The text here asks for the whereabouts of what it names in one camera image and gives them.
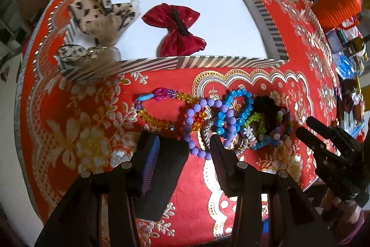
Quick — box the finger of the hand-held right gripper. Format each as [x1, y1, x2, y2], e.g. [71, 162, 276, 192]
[306, 116, 345, 144]
[295, 127, 336, 158]

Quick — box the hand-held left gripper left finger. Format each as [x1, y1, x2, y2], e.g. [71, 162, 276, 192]
[34, 130, 198, 247]

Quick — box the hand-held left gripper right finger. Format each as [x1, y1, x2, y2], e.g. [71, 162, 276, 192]
[210, 134, 337, 247]

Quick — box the grey braided bracelet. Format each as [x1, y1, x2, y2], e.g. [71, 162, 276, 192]
[201, 117, 252, 156]

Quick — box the multicolour bead bracelet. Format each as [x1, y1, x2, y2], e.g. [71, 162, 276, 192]
[271, 107, 294, 141]

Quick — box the blue bead bracelet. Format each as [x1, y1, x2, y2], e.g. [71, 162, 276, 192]
[217, 88, 255, 138]

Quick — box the pastel bead bracelet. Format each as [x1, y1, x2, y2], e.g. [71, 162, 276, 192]
[244, 125, 285, 151]

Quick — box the purple bead bracelet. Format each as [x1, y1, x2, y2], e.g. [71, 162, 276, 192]
[183, 99, 236, 161]

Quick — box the green star bead bracelet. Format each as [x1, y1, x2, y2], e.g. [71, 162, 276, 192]
[249, 112, 269, 138]

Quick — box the black scrunchie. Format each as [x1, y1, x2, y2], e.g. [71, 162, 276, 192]
[251, 95, 293, 138]

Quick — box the amber bead bracelet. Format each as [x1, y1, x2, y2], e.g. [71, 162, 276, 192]
[135, 87, 209, 133]

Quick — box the striped edge white tray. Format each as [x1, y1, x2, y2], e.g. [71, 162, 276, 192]
[56, 0, 290, 82]

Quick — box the person's right forearm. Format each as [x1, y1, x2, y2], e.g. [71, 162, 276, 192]
[338, 211, 366, 246]

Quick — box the person's right hand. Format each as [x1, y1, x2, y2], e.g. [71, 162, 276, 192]
[322, 188, 363, 224]

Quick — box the blue plastic bag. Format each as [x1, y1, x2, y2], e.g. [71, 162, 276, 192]
[336, 54, 359, 80]

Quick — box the red floral tablecloth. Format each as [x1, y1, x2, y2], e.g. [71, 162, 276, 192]
[14, 0, 342, 242]

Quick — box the orange plastic basket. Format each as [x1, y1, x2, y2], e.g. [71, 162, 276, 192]
[312, 0, 364, 31]

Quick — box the red satin hair bow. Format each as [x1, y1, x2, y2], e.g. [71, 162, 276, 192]
[142, 3, 207, 57]

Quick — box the small leopard print hair bow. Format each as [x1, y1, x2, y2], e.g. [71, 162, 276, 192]
[57, 44, 122, 75]

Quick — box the large leopard print hair bow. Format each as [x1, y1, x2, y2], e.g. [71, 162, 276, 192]
[69, 0, 137, 46]

